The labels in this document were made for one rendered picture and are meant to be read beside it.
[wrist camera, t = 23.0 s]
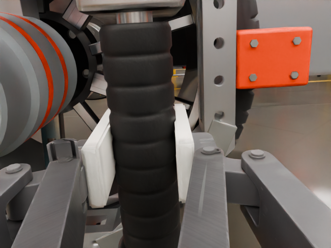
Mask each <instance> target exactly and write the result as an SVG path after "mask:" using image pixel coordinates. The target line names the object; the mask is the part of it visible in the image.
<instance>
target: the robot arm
mask: <svg viewBox="0 0 331 248"><path fill-rule="evenodd" d="M173 108H174V110H175V117H176V120H175V122H174V126H175V131H174V132H175V146H176V167H177V180H178V192H179V201H182V203H185V209H184V214H183V220H182V225H181V231H180V237H179V243H178V248H230V243H229V227H228V210H227V203H233V204H240V209H241V211H242V213H243V215H244V217H245V219H246V220H247V222H248V224H249V226H250V228H251V229H252V231H253V233H254V235H255V236H256V238H257V240H258V242H259V244H260V245H261V247H262V248H331V209H330V208H329V207H328V206H327V205H326V204H325V203H323V202H322V201H321V200H320V199H319V198H318V197H317V196H316V195H315V194H314V193H313V192H312V191H311V190H310V189H309V188H308V187H306V186H305V185H304V184H303V183H302V182H301V181H300V180H299V179H298V178H297V177H296V176H295V175H294V174H293V173H292V172H290V171H289V170H288V169H287V168H286V167H285V166H284V165H283V164H282V163H281V162H280V161H279V160H278V159H277V158H276V157H274V156H273V155H272V154H271V153H269V152H266V151H264V150H258V149H255V150H249V151H245V152H243V153H242V154H241V159H233V158H228V157H225V156H224V152H223V150H222V149H220V148H217V146H216V144H215V141H214V139H213V137H212V135H211V134H209V133H207V132H198V133H191V129H190V125H189V121H188V117H187V113H186V109H185V106H184V105H183V104H174V106H173ZM109 114H110V109H107V111H106V112H105V114H104V115H103V117H102V118H101V120H100V121H99V123H98V124H97V126H96V128H95V129H94V131H93V132H92V134H91V135H90V137H89V138H88V139H87V140H79V141H77V140H76V139H74V138H63V139H57V140H54V141H52V142H49V143H48V144H47V145H46V146H47V151H48V156H49V161H50V162H49V164H48V167H47V169H46V170H42V171H37V172H32V170H31V166H30V165H29V164H24V163H20V164H18V163H15V164H11V165H9V166H8V167H5V168H3V169H1V170H0V248H83V242H84V234H85V225H86V217H87V202H86V198H87V196H88V200H89V206H91V208H104V206H105V205H106V203H107V200H108V197H109V193H110V190H111V187H112V183H113V180H114V177H115V173H116V170H115V164H116V160H115V159H114V153H113V145H112V141H113V135H112V134H111V129H110V123H109ZM5 211H6V212H7V217H6V214H5Z"/></svg>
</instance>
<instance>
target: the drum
mask: <svg viewBox="0 0 331 248"><path fill-rule="evenodd" d="M76 84H77V68H76V63H75V59H74V56H73V54H72V52H71V49H70V48H69V46H68V44H67V43H66V41H65V40H64V39H63V38H62V36H61V35H60V34H59V33H58V32H57V31H56V30H54V29H53V28H52V27H51V26H49V25H48V24H46V23H45V22H43V21H41V20H39V19H36V18H34V17H25V16H21V15H17V14H11V13H4V12H0V157H2V156H4V155H7V154H8V153H10V152H12V151H14V150H15V149H16V148H18V147H19V146H20V145H21V144H23V143H24V142H26V141H27V140H28V139H29V138H31V137H32V136H33V135H34V134H36V133H37V132H38V131H39V130H40V129H41V128H42V127H44V126H45V125H46V124H48V123H49V122H50V121H51V120H53V119H54V118H55V117H56V116H57V115H58V114H59V113H61V112H62V111H63V110H64V109H65V108H66V107H67V105H68V104H69V103H70V101H71V99H72V97H73V95H74V92H75V89H76Z"/></svg>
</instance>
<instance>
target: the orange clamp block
mask: <svg viewBox="0 0 331 248"><path fill-rule="evenodd" d="M312 33H313V30H312V28H311V27H282V28H266V29H249V30H236V88H237V89H239V90H241V89H258V88H275V87H291V86H305V85H307V84H308V78H309V67H310V55H311V44H312Z"/></svg>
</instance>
